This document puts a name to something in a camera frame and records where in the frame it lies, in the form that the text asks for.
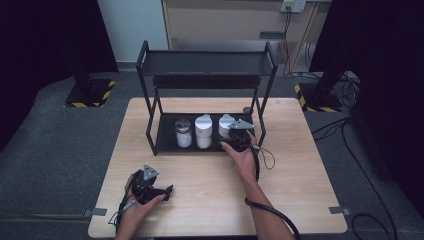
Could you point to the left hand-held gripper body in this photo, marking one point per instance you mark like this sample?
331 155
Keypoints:
145 188

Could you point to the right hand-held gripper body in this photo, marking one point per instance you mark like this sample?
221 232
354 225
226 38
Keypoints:
240 140

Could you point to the white-lidded jar yellowish contents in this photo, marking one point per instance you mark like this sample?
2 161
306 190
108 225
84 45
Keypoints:
225 124

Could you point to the white-lidded jar white contents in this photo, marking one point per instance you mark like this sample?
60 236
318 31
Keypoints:
203 131

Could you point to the silver-lidded glass jar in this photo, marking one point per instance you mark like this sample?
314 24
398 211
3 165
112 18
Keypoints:
183 133

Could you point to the black metal two-tier shelf rack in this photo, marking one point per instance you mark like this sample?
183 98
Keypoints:
200 66

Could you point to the person's right hand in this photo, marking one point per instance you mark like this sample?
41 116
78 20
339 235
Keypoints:
246 163

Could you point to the person's left hand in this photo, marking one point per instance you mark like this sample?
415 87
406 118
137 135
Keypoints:
136 215

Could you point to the small grey round cap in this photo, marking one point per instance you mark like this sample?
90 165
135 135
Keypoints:
248 110

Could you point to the grey tape strip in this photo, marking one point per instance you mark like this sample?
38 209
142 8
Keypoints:
96 212
339 210

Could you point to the black stand base hazard-striped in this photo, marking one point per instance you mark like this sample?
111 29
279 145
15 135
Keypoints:
88 95
318 100

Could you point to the light wooden cabinet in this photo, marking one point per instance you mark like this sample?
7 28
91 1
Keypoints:
226 23

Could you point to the dark curtain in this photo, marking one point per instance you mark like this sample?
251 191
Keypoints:
383 66
43 50

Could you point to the white wall power socket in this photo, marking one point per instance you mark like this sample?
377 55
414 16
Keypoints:
294 5

